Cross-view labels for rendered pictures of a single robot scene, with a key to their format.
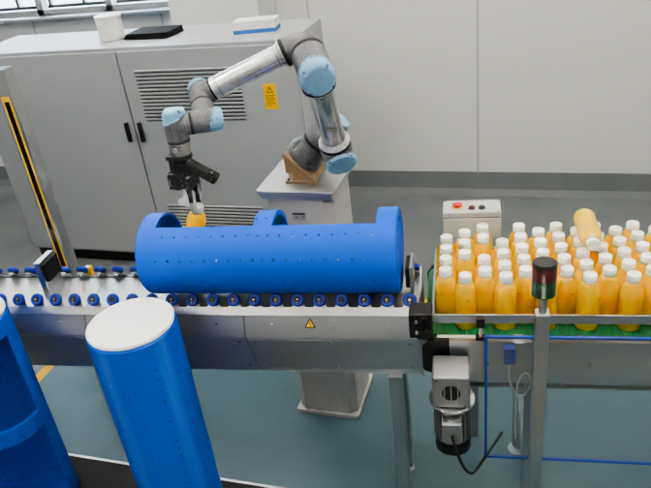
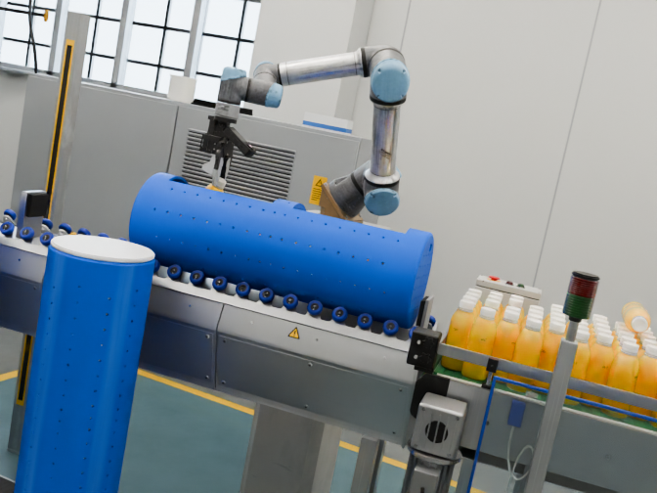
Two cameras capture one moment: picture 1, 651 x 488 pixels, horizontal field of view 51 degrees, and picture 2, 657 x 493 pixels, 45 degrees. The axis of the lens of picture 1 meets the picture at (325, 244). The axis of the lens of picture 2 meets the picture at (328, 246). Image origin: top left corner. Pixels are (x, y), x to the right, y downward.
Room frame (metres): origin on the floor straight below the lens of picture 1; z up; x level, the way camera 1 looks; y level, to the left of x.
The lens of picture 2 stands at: (-0.30, -0.02, 1.47)
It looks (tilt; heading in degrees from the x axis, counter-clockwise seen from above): 9 degrees down; 2
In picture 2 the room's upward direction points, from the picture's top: 11 degrees clockwise
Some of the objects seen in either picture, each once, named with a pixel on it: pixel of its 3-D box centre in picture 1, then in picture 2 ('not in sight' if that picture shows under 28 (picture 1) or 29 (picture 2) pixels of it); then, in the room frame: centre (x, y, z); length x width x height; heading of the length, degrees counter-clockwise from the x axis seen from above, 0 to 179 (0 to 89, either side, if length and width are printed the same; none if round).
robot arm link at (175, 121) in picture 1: (176, 125); (233, 86); (2.16, 0.43, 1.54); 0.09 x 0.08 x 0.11; 101
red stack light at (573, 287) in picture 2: (543, 271); (583, 286); (1.50, -0.56, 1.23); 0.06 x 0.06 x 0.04
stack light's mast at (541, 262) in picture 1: (543, 287); (578, 307); (1.50, -0.56, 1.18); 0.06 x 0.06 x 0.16
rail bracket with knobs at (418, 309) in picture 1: (421, 320); (424, 349); (1.73, -0.27, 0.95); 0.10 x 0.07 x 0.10; 167
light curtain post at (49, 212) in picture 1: (68, 264); (47, 241); (2.60, 1.11, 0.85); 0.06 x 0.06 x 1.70; 77
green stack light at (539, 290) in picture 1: (543, 286); (578, 305); (1.50, -0.56, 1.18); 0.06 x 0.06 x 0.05
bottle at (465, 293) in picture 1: (465, 302); (480, 345); (1.75, -0.41, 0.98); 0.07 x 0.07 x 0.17
